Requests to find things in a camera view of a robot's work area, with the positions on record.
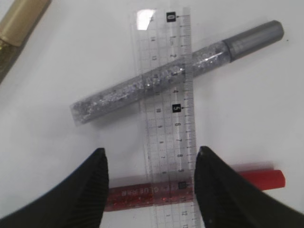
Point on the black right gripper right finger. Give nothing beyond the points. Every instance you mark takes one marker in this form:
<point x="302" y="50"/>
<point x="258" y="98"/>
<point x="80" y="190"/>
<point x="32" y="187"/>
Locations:
<point x="227" y="200"/>

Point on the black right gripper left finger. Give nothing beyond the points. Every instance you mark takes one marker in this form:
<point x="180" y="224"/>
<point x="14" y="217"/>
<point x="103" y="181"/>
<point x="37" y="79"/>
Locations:
<point x="77" y="202"/>

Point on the red glitter pen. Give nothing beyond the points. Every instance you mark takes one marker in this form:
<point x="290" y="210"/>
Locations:
<point x="174" y="192"/>

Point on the silver glitter pen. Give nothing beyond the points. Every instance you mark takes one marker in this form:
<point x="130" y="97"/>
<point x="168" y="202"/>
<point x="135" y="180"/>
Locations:
<point x="164" y="77"/>

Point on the clear plastic ruler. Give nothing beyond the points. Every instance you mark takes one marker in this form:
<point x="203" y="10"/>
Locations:
<point x="162" y="36"/>

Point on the gold glitter pen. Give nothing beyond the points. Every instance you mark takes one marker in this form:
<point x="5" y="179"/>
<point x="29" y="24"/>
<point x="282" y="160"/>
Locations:
<point x="16" y="28"/>

